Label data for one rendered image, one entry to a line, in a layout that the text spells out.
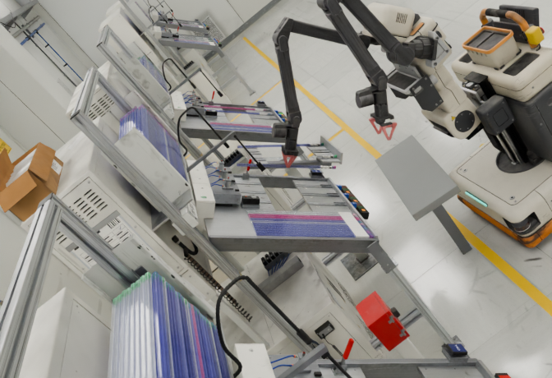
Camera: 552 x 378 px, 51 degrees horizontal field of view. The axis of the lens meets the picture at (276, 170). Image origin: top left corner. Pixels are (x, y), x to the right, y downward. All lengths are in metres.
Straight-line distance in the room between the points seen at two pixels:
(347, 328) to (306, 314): 0.19
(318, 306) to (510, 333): 0.87
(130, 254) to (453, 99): 1.76
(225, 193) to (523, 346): 1.44
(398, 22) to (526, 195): 1.03
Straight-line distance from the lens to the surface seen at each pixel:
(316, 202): 2.73
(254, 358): 1.51
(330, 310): 2.56
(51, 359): 1.24
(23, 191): 2.15
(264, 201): 2.66
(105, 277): 1.45
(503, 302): 2.96
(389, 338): 2.16
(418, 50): 2.43
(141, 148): 2.20
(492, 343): 2.86
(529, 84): 2.74
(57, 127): 5.60
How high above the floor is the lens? 2.18
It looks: 25 degrees down
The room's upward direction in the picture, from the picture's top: 40 degrees counter-clockwise
